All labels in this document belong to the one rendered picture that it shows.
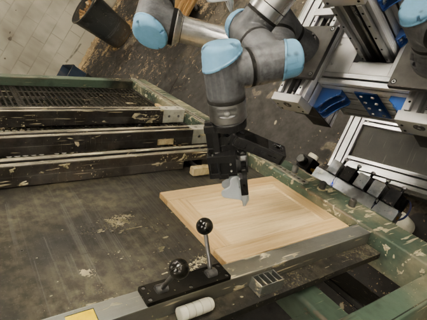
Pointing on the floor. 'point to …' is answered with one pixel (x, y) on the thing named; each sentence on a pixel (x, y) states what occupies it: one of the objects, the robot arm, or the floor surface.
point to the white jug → (406, 223)
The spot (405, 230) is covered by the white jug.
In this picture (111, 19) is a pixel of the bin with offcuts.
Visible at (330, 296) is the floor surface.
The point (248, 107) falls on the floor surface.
